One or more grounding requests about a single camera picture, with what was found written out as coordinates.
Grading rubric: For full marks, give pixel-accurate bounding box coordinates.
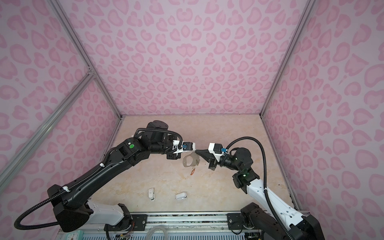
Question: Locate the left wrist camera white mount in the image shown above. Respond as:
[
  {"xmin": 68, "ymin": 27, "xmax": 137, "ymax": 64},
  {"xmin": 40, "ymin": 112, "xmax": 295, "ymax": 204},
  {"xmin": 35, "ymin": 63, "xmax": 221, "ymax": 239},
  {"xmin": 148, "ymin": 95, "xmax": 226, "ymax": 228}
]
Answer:
[{"xmin": 171, "ymin": 140, "xmax": 196, "ymax": 154}]

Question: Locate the black corrugated cable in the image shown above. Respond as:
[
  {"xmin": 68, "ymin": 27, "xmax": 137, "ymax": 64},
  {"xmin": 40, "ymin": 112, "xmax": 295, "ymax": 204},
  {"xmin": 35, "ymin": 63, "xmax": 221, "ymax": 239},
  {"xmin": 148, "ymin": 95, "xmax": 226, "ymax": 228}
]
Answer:
[
  {"xmin": 225, "ymin": 136, "xmax": 296, "ymax": 240},
  {"xmin": 13, "ymin": 128, "xmax": 184, "ymax": 231}
]

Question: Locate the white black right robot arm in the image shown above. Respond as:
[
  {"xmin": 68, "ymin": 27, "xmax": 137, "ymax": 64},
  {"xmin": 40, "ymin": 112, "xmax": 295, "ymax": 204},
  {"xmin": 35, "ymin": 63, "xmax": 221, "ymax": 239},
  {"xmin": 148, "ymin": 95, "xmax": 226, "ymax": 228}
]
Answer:
[{"xmin": 195, "ymin": 148, "xmax": 325, "ymax": 240}]

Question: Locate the white stapler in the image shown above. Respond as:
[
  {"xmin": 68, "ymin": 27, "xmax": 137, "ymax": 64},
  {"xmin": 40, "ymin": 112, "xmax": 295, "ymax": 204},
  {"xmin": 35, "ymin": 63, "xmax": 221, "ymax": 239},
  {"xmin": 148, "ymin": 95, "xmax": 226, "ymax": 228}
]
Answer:
[
  {"xmin": 148, "ymin": 188, "xmax": 156, "ymax": 202},
  {"xmin": 175, "ymin": 192, "xmax": 188, "ymax": 200}
]

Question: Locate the black corrugated cable right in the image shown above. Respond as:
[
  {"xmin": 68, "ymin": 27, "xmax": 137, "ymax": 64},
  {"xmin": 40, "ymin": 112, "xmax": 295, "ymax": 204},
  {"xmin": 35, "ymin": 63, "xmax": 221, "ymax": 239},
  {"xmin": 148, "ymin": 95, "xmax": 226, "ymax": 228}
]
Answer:
[{"xmin": 225, "ymin": 136, "xmax": 296, "ymax": 240}]

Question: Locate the aluminium frame post left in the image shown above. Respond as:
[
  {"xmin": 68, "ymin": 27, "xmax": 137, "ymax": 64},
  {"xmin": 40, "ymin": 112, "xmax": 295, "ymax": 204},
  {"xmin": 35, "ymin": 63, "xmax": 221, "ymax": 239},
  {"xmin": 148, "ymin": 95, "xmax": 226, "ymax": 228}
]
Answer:
[{"xmin": 47, "ymin": 0, "xmax": 123, "ymax": 120}]

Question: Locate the black corrugated cable left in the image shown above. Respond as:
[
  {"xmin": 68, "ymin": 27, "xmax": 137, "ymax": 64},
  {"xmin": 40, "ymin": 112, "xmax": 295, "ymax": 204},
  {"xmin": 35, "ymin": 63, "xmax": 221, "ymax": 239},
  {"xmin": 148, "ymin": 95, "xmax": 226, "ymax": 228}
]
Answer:
[{"xmin": 13, "ymin": 128, "xmax": 184, "ymax": 231}]

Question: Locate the white stapler right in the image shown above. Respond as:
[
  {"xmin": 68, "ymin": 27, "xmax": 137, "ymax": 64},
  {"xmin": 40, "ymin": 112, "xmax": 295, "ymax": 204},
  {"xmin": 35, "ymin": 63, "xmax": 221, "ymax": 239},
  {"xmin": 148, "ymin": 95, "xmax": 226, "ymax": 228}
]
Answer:
[{"xmin": 175, "ymin": 192, "xmax": 188, "ymax": 200}]

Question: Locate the aluminium corner frame post right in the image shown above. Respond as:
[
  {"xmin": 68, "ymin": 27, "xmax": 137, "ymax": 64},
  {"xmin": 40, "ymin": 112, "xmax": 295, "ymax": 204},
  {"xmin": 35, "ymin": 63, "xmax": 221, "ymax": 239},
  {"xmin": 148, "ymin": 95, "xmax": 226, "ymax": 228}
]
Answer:
[{"xmin": 260, "ymin": 0, "xmax": 318, "ymax": 119}]

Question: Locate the white stapler left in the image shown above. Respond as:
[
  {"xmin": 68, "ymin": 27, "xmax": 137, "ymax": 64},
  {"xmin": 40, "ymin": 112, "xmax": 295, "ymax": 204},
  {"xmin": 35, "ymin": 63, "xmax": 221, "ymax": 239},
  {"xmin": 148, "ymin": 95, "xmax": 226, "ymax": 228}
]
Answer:
[{"xmin": 148, "ymin": 188, "xmax": 156, "ymax": 202}]

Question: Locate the aluminium diagonal frame bar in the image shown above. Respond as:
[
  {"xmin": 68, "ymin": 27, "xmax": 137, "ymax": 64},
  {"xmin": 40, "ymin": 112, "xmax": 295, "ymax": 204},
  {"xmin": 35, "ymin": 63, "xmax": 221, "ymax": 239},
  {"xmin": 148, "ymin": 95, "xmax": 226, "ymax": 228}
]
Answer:
[{"xmin": 1, "ymin": 71, "xmax": 94, "ymax": 193}]

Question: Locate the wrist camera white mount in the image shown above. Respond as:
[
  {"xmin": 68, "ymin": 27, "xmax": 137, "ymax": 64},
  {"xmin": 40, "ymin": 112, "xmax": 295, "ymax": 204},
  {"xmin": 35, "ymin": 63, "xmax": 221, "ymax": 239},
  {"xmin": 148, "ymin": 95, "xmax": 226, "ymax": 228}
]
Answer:
[
  {"xmin": 171, "ymin": 140, "xmax": 196, "ymax": 154},
  {"xmin": 208, "ymin": 143, "xmax": 228, "ymax": 162}
]

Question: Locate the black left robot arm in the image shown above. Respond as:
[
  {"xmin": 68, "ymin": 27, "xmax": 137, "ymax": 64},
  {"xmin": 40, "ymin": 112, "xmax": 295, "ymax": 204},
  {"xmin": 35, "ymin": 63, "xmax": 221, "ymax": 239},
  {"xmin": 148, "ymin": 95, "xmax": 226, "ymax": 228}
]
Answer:
[{"xmin": 48, "ymin": 120, "xmax": 196, "ymax": 233}]

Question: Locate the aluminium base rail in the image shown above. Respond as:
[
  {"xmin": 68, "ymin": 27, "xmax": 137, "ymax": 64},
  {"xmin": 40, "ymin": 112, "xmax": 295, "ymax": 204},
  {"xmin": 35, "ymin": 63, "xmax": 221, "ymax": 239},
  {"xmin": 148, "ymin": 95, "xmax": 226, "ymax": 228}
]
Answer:
[{"xmin": 56, "ymin": 211, "xmax": 313, "ymax": 240}]

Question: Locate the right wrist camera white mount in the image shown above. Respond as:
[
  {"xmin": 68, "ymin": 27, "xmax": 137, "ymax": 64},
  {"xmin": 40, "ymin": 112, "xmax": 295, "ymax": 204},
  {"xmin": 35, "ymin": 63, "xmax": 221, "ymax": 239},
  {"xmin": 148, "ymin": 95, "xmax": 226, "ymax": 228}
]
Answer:
[{"xmin": 208, "ymin": 143, "xmax": 228, "ymax": 162}]

